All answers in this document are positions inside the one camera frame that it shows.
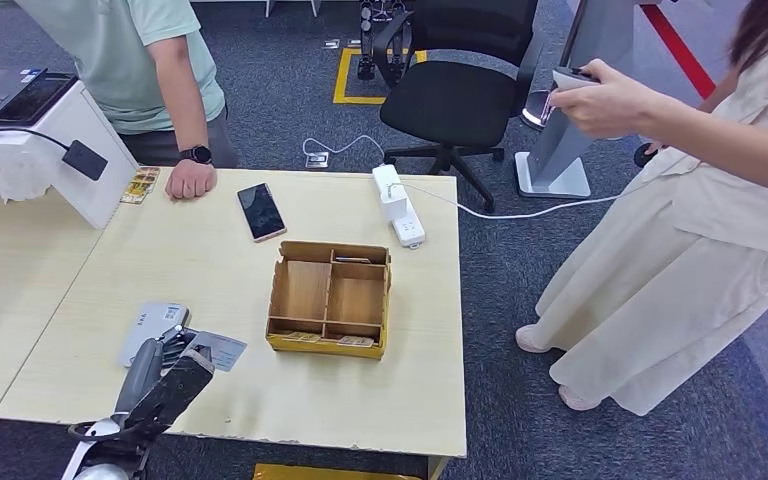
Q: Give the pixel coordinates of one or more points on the person's left hand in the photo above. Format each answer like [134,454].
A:
[612,106]
[192,182]

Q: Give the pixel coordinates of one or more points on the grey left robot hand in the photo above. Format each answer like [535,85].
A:
[142,371]

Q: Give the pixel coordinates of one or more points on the white handheld device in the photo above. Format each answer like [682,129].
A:
[569,79]

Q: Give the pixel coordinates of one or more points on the white ID card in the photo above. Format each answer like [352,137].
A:
[225,351]

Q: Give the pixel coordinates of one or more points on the cardboard organizer box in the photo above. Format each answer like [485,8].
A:
[308,291]

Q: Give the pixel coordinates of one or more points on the room key card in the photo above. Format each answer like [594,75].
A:
[299,337]
[355,342]

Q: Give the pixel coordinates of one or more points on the person's left forearm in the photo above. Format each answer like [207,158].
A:
[182,99]
[722,142]

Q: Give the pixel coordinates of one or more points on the grey card reader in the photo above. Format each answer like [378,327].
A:
[149,324]

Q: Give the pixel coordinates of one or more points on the yellow key card stack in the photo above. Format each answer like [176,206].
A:
[140,185]

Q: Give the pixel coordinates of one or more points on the person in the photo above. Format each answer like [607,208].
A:
[689,265]
[106,60]

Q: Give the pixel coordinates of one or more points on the dark key card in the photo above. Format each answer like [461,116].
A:
[353,260]

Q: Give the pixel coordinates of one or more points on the black wristwatch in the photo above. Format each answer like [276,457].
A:
[196,154]

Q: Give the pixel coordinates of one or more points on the black round floor object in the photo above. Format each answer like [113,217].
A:
[649,156]

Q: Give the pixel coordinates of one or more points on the black smartphone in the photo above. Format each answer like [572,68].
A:
[261,212]

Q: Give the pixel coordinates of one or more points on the grey floor display stand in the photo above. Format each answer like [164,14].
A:
[556,159]

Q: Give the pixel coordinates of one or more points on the white desk stand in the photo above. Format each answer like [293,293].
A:
[86,156]

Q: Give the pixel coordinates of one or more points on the black power adapter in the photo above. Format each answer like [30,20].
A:
[84,161]

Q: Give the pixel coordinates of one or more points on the floor socket plate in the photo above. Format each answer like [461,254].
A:
[316,160]

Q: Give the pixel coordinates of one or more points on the black office chair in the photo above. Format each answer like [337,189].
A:
[450,99]

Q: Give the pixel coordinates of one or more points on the white crumpled bag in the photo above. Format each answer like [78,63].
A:
[20,182]

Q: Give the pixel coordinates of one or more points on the black tablet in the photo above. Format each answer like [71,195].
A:
[33,99]

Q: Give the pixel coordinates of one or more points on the small floor marker plate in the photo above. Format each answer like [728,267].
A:
[354,43]
[331,44]

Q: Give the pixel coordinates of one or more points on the white charger plug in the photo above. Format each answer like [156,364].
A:
[394,202]

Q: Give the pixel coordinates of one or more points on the yellow object under table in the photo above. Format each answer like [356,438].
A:
[324,474]

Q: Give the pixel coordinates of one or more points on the white furniture legs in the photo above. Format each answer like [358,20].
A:
[316,6]

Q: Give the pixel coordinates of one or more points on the white power strip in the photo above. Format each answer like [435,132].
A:
[410,232]

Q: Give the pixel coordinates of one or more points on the pale table leg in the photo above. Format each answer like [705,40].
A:
[438,469]

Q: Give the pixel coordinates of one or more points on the black metal stand frame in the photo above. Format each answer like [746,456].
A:
[365,40]

